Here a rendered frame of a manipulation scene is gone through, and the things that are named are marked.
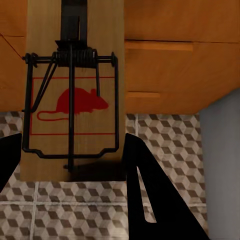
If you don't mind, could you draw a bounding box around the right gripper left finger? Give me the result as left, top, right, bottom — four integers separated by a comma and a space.
0, 133, 22, 193

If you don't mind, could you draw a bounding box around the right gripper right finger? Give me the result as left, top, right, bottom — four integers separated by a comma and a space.
125, 133, 210, 240

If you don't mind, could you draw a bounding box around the mousetrap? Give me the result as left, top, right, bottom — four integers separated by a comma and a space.
19, 0, 127, 185

